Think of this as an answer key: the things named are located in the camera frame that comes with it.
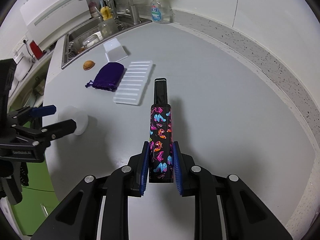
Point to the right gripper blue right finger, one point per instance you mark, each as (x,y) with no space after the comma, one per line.
(224,207)

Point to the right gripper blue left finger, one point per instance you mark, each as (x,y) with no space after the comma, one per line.
(98,206)

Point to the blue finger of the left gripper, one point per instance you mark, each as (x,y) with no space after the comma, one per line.
(59,130)
(42,111)

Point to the white round foam piece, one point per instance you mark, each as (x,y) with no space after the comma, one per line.
(80,117)

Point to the purple velvet pouch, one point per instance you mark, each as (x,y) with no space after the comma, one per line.
(108,77)

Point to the white ribbed plastic tray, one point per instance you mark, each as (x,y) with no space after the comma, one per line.
(133,83)

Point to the black patterned spray bottle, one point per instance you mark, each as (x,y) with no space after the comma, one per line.
(160,140)

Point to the steel kitchen sink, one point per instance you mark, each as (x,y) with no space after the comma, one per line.
(73,47)

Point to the red electric kettle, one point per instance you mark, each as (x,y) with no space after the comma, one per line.
(38,53)

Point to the brown walnut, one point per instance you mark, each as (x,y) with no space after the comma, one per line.
(88,65)

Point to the white square plastic box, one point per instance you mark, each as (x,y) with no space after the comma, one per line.
(114,51)

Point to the white countertop appliance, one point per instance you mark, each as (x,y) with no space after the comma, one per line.
(48,20)

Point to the yellow sponge holder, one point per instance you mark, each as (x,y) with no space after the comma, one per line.
(106,13)

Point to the chrome faucet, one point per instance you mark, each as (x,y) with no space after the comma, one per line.
(134,12)

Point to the clear hand soap bottle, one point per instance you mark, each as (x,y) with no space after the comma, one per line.
(161,11)

